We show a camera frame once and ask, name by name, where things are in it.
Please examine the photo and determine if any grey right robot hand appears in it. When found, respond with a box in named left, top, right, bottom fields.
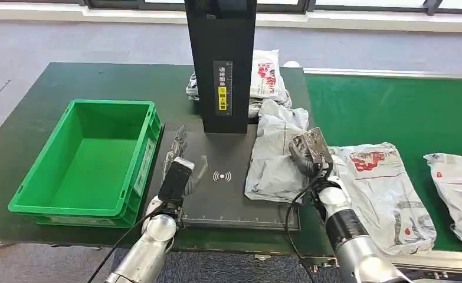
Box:
left=288, top=127, right=335, bottom=179

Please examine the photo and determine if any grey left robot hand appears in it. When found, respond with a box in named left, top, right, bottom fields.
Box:
left=158, top=124, right=209, bottom=208

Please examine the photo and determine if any plain grey parcel bag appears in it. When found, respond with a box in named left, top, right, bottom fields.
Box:
left=245, top=99, right=310, bottom=204

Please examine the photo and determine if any grey parcel bag red print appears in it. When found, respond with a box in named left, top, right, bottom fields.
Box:
left=328, top=142, right=437, bottom=255
left=424, top=153, right=462, bottom=249

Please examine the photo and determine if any grey-white parcel bag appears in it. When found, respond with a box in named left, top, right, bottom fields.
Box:
left=185, top=73, right=293, bottom=119

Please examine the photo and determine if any green plastic crate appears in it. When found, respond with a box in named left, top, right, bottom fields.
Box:
left=8, top=99, right=163, bottom=229

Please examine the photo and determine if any white parcel with red print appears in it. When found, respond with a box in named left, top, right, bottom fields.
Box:
left=250, top=50, right=290, bottom=103

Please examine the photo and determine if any green conveyor belt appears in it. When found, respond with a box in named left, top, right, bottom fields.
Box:
left=304, top=74, right=462, bottom=253

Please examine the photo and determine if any black and yellow column label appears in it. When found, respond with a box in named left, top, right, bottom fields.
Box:
left=213, top=60, right=234, bottom=117

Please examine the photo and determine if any black scanner column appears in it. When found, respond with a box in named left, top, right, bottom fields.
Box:
left=184, top=0, right=257, bottom=135

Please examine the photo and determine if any black scanner base plate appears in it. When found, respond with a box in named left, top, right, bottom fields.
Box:
left=142, top=123, right=301, bottom=231

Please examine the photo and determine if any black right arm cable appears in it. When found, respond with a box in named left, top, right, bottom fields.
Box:
left=284, top=167, right=335, bottom=276

